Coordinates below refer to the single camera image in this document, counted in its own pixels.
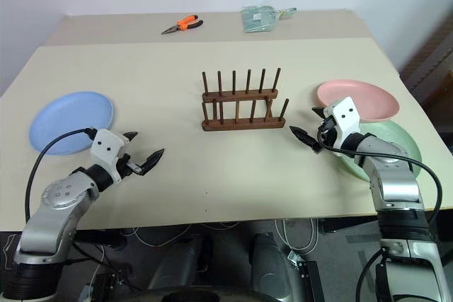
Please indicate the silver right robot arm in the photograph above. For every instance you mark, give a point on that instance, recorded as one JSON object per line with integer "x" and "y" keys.
{"x": 396, "y": 185}

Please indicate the wooden dish rack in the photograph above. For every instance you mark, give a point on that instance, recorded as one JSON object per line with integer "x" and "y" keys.
{"x": 244, "y": 125}

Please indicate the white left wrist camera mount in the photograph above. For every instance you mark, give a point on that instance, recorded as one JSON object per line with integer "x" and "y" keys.
{"x": 106, "y": 144}

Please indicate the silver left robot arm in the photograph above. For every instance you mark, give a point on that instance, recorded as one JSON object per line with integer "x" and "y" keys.
{"x": 58, "y": 196}

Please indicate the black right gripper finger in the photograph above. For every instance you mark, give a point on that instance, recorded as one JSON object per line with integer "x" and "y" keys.
{"x": 307, "y": 138}
{"x": 320, "y": 112}

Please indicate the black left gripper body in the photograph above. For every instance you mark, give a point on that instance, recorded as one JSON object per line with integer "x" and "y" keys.
{"x": 124, "y": 165}

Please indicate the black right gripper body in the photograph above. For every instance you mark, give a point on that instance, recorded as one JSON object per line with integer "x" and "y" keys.
{"x": 327, "y": 132}

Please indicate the green plate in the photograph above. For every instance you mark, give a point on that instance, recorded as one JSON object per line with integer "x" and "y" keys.
{"x": 393, "y": 132}

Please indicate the green plastic packet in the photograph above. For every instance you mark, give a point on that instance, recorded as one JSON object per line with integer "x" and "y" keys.
{"x": 258, "y": 19}

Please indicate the pink plate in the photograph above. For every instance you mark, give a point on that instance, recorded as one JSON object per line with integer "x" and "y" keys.
{"x": 371, "y": 100}

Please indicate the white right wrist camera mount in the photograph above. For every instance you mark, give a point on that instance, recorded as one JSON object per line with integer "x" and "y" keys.
{"x": 345, "y": 114}

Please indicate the blue plate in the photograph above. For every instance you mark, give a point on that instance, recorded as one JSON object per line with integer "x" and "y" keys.
{"x": 67, "y": 118}

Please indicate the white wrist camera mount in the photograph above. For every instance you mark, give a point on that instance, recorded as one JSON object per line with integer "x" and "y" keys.
{"x": 345, "y": 114}
{"x": 106, "y": 144}

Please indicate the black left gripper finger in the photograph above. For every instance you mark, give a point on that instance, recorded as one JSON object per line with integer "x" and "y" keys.
{"x": 130, "y": 136}
{"x": 153, "y": 160}

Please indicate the dark grey rounded shape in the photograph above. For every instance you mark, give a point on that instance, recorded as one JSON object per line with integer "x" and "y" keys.
{"x": 180, "y": 263}
{"x": 270, "y": 263}

